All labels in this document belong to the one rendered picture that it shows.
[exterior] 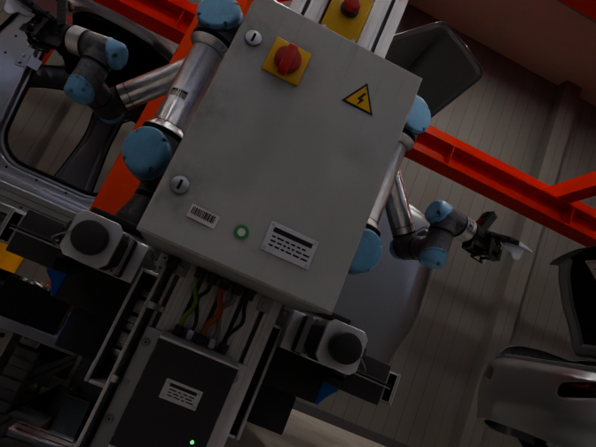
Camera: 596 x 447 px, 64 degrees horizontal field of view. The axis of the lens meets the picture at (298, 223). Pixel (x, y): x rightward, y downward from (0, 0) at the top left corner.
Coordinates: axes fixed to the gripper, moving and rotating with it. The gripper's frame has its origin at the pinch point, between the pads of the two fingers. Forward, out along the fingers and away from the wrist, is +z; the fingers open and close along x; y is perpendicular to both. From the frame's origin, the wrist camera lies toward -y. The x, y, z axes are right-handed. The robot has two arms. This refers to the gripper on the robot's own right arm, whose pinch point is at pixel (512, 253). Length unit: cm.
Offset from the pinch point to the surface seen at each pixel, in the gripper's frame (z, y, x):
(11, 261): -161, 17, -491
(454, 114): 293, -442, -406
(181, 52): -116, -45, -73
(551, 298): 537, -226, -373
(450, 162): 169, -219, -242
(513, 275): 446, -226, -374
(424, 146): 138, -224, -249
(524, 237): 446, -289, -365
